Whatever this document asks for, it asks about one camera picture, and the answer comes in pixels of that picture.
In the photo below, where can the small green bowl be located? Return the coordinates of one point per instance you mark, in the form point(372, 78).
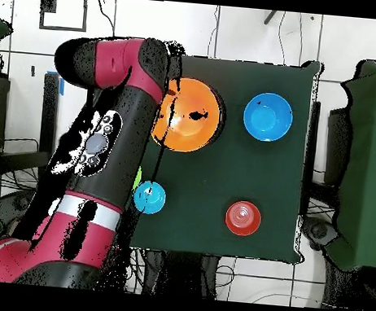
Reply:
point(137, 179)

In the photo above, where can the blue tape strip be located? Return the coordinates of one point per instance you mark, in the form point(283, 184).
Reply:
point(62, 87)

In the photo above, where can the small blue bowl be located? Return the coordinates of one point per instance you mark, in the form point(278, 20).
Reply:
point(151, 198)

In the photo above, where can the black metal post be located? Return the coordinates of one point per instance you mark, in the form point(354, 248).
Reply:
point(49, 117)
point(313, 140)

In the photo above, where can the large orange bowl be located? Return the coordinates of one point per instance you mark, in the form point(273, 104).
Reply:
point(190, 132)

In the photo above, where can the black square floor frame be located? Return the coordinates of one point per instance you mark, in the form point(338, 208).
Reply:
point(48, 2)

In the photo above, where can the large blue bowl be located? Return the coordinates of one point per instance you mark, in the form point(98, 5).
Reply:
point(268, 117)

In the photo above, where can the dark green tablecloth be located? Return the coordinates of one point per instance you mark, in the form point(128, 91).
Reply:
point(238, 176)

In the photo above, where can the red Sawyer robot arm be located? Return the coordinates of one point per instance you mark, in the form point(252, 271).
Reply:
point(106, 187)

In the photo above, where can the small red-orange bowl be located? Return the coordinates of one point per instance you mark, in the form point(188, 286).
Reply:
point(243, 218)

